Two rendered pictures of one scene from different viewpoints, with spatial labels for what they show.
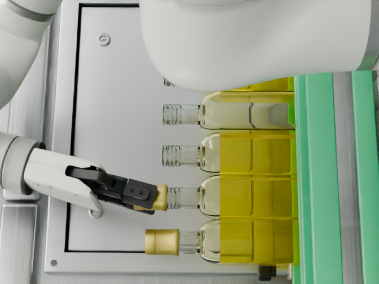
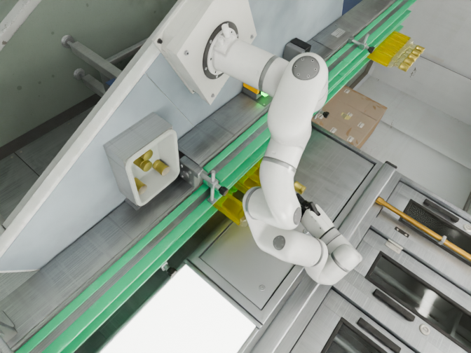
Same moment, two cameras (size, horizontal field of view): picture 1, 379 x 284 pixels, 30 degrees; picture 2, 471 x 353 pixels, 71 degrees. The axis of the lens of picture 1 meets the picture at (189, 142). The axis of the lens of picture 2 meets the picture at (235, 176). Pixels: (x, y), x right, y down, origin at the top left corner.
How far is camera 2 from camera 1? 0.90 m
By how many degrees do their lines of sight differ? 50
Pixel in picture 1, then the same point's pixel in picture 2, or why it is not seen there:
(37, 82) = (298, 291)
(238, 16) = not seen: hidden behind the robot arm
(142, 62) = (254, 267)
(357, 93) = (225, 155)
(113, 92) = (272, 265)
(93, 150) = not seen: hidden behind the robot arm
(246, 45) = not seen: hidden behind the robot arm
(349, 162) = (243, 143)
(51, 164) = (323, 220)
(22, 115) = (311, 283)
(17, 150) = (331, 235)
